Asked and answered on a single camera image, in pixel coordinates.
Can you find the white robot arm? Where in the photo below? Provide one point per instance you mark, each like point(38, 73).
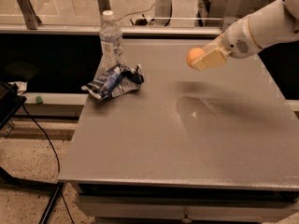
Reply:
point(273, 24)

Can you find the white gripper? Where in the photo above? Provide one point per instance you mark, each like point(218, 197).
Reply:
point(239, 43)

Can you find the black equipment at left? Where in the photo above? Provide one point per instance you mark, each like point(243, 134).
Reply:
point(10, 102)

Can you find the right metal rail bracket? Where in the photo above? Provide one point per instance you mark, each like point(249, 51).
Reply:
point(230, 13)

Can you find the blue chip bag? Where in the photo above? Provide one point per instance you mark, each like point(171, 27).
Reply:
point(114, 82)

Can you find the clear plastic water bottle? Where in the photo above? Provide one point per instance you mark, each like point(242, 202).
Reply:
point(111, 40)

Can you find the left metal rail bracket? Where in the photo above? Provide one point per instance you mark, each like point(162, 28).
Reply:
point(32, 21)

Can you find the grey table drawer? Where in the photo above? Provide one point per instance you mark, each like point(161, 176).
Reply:
point(129, 208)

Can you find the black stand leg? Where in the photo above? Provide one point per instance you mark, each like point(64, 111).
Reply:
point(8, 181)

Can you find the orange fruit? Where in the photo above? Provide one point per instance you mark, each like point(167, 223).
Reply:
point(193, 55)

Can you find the small green object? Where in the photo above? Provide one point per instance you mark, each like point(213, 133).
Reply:
point(39, 100)

